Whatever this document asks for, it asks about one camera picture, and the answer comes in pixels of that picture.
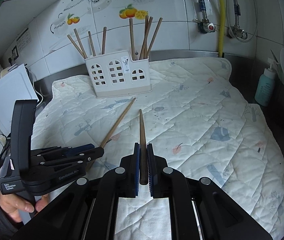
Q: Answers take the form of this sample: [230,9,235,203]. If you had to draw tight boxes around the wooden chopstick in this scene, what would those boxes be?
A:
[129,18,135,61]
[86,98,135,177]
[88,31,96,57]
[67,34,85,59]
[146,17,163,58]
[139,15,149,60]
[143,17,153,59]
[101,27,107,55]
[139,109,148,185]
[73,28,88,59]

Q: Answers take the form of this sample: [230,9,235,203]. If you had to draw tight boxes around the person's left hand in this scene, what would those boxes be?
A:
[0,192,49,223]

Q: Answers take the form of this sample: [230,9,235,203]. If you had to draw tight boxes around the cream quilted mat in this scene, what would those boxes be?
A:
[31,58,284,239]

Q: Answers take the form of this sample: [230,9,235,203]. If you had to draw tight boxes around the white microwave oven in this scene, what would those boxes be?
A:
[0,64,38,136]

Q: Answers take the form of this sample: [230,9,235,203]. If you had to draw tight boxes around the cream house-shaped utensil holder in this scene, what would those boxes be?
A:
[85,50,152,98]

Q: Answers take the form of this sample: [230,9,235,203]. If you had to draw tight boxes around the teal spray bottle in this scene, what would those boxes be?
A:
[254,58,277,106]

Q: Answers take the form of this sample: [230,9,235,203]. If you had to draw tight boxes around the metal water valve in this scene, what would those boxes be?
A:
[198,20,216,34]

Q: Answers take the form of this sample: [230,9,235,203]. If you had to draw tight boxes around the metal angle valve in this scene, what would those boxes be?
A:
[228,25,248,40]

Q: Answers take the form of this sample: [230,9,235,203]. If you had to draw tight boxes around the yellow gas pipe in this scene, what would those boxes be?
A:
[218,0,226,57]

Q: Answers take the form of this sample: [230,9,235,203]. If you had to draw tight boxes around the wall power socket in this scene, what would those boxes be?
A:
[11,46,19,61]

